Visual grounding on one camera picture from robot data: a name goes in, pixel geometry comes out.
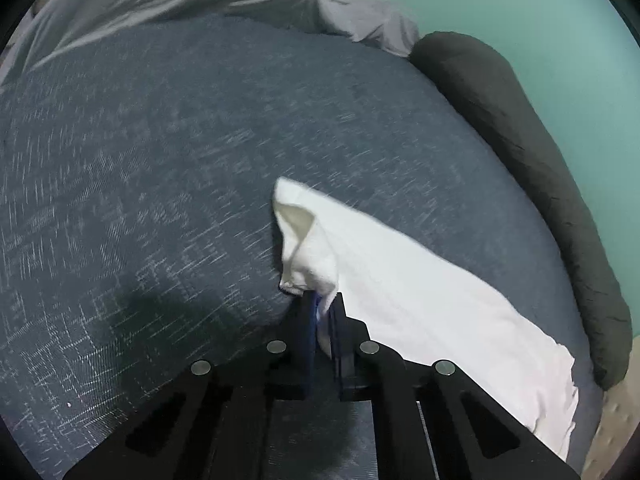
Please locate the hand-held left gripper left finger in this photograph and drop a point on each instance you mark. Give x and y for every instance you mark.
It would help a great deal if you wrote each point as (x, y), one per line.
(307, 350)

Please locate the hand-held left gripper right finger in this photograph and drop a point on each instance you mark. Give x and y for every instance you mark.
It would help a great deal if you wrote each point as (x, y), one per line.
(336, 350)

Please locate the white long-sleeve shirt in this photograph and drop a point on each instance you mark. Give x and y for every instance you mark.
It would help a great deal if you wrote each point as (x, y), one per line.
(425, 300)

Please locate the bed with blue patterned sheet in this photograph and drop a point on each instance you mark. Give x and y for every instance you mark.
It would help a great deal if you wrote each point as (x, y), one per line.
(175, 160)

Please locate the dark grey rolled duvet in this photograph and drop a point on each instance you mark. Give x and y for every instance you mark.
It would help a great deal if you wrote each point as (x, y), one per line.
(540, 170)

